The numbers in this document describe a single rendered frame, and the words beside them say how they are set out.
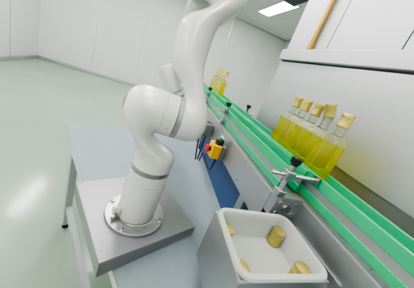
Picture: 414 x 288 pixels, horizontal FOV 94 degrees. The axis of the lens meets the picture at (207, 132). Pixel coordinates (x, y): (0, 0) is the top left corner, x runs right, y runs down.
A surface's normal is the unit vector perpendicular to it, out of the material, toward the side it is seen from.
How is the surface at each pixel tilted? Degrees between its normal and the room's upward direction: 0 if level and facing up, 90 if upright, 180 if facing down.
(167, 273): 0
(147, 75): 90
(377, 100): 90
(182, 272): 0
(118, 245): 3
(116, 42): 90
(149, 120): 95
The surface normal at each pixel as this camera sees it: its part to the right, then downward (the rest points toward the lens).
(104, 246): 0.37, -0.88
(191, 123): 0.30, 0.21
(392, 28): -0.92, -0.23
